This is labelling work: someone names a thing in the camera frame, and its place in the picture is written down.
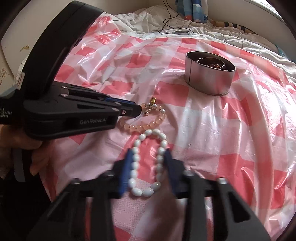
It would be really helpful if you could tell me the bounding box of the white grid-lined bedsheet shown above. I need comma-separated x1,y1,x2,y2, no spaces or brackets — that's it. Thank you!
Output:
113,5,295,82

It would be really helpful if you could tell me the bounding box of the round silver metal tin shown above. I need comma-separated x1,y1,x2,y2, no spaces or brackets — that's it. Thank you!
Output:
185,51,236,96

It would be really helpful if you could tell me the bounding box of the amber bead bracelet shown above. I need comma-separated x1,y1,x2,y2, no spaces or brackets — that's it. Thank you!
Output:
199,58,226,70

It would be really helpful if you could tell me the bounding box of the small round grey device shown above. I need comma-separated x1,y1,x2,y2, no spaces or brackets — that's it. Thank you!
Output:
172,30,190,35

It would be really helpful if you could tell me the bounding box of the white oval bead bracelet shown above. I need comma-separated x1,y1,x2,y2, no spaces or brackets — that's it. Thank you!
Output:
127,128,168,198

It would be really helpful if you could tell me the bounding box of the striped pillow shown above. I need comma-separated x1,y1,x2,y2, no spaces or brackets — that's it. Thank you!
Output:
209,19,256,34

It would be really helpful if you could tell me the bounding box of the bedroom window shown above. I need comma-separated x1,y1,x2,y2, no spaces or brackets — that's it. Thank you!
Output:
241,0,285,25

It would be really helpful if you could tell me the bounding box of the pink bead bracelet with charms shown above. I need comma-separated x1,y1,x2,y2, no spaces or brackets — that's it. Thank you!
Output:
118,97,167,133

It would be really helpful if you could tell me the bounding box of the person's left hand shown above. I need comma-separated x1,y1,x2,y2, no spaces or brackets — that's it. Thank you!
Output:
1,125,55,179

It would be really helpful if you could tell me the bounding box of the black charger cable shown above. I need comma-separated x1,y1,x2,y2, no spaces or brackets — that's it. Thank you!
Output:
158,0,197,34

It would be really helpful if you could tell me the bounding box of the red white checkered plastic sheet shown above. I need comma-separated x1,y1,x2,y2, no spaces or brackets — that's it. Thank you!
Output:
41,13,295,240

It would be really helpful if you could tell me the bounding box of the left cartoon print curtain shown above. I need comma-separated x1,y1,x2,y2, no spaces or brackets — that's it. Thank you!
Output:
175,0,208,23

